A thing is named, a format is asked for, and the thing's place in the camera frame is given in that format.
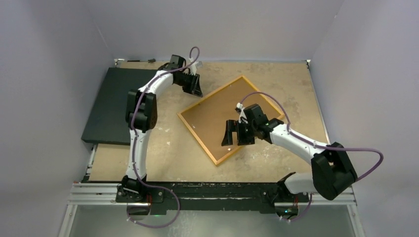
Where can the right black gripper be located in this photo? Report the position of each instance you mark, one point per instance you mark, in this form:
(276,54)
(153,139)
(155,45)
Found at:
(233,126)

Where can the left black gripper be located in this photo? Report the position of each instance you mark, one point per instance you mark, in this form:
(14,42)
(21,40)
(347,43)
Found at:
(193,87)

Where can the yellow picture frame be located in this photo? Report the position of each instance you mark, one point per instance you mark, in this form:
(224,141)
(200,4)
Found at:
(203,140)

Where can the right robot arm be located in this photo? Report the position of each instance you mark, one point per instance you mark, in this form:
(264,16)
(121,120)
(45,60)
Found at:
(331,173)

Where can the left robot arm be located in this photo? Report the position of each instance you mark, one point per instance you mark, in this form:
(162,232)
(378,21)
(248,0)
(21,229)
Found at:
(142,114)

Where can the dark blue flat box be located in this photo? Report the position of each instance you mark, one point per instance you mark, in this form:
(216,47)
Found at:
(106,123)

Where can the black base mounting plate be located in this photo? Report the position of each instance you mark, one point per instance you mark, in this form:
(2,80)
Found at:
(160,197)

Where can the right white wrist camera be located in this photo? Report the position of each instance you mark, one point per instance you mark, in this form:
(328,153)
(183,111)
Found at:
(240,110)

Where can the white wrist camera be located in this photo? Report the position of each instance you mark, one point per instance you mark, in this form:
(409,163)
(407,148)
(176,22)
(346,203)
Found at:
(240,110)
(193,68)

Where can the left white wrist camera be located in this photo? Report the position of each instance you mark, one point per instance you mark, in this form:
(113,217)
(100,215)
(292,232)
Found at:
(193,68)

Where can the aluminium rail frame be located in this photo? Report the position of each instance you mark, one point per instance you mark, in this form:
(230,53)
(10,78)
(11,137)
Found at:
(105,194)

